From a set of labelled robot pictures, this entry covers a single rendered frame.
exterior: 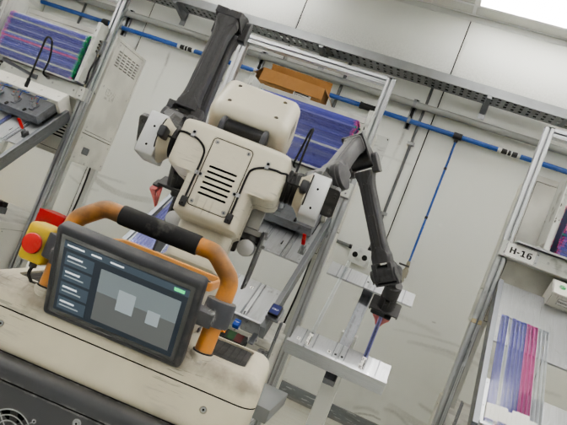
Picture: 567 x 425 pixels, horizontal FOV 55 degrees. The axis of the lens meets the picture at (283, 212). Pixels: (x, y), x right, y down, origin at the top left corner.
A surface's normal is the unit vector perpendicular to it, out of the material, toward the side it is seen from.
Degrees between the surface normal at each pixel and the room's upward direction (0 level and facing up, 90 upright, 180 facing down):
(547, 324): 44
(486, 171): 90
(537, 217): 90
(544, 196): 90
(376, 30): 90
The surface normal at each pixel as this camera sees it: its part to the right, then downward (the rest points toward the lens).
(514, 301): 0.12, -0.75
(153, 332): -0.21, 0.34
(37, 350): -0.06, -0.06
